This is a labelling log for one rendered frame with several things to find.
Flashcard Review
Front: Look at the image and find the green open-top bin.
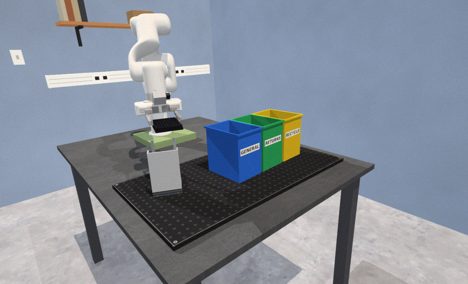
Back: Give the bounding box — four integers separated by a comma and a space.
231, 114, 285, 172

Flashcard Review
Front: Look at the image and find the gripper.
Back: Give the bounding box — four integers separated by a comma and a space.
134, 98, 182, 126

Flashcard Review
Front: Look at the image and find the blue open bin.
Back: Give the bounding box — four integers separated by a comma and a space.
204, 120, 263, 183

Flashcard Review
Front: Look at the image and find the yellow open-top bin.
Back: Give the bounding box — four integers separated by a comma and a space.
253, 109, 303, 162

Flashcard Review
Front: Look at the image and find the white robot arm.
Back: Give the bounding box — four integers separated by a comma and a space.
128, 13, 177, 105

